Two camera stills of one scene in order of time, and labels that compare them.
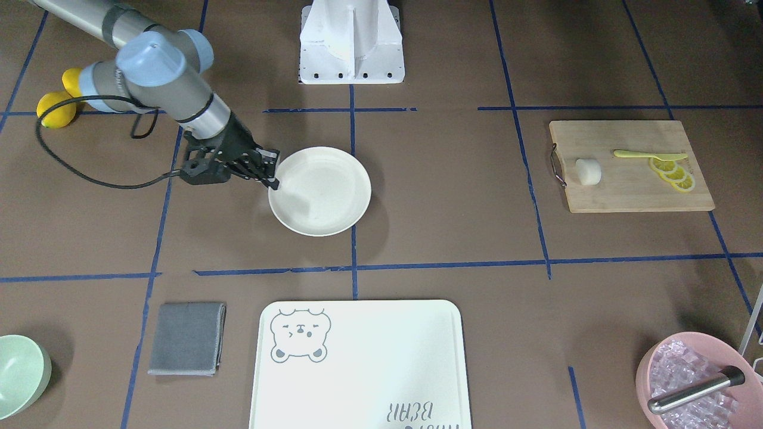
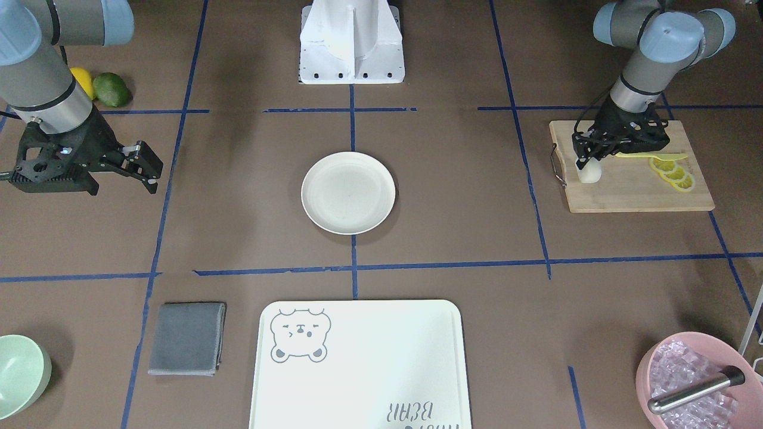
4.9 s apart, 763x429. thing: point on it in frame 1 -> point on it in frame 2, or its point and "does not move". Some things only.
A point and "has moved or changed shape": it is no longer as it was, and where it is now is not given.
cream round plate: (323, 191) has moved or changed shape
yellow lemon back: (70, 80) -> (84, 78)
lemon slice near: (685, 185) does not move
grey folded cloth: (189, 338) does not move
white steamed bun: (589, 171) does not move
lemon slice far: (664, 166) does not move
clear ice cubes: (676, 364) does not move
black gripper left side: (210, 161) -> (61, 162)
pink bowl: (748, 394) does not move
